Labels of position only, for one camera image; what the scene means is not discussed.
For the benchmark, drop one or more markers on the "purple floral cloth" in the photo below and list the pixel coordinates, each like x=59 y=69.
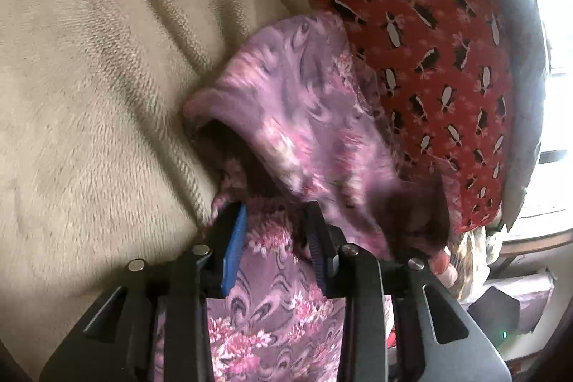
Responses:
x=291 y=118

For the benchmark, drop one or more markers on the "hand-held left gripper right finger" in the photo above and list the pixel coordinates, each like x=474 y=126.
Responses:
x=318 y=256

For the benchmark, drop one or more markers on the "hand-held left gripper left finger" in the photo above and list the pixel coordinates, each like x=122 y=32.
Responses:
x=233 y=247

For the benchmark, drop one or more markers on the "grey pillow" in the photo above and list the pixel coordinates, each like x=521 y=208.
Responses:
x=523 y=118

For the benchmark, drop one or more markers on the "red patterned bolster pillow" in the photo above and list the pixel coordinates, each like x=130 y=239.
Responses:
x=425 y=51

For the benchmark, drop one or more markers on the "pink toy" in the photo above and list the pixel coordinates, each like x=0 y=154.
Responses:
x=442 y=264

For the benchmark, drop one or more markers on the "beige fleece blanket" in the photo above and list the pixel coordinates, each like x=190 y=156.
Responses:
x=89 y=73

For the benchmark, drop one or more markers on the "clear plastic bag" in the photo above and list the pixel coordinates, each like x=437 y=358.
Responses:
x=474 y=261

